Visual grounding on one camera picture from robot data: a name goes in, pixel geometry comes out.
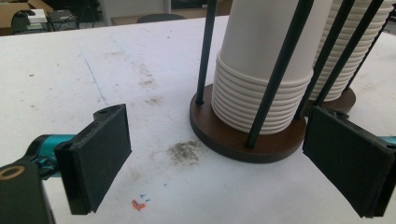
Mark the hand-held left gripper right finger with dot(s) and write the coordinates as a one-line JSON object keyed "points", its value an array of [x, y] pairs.
{"points": [[348, 155]]}

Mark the brown cardboard box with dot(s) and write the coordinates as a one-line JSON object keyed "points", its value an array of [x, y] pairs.
{"points": [[12, 9]]}

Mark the black round stool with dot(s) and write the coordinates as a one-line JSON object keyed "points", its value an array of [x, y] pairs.
{"points": [[160, 17]]}

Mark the small white box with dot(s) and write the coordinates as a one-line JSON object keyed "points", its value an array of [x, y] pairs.
{"points": [[37, 15]]}

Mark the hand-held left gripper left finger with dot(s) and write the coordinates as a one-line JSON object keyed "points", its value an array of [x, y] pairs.
{"points": [[93, 161]]}

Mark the tall stack of white cups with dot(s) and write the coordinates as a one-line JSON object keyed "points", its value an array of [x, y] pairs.
{"points": [[346, 40]]}

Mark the short stack of white cups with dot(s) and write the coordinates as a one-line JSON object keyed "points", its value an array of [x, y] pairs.
{"points": [[264, 46]]}

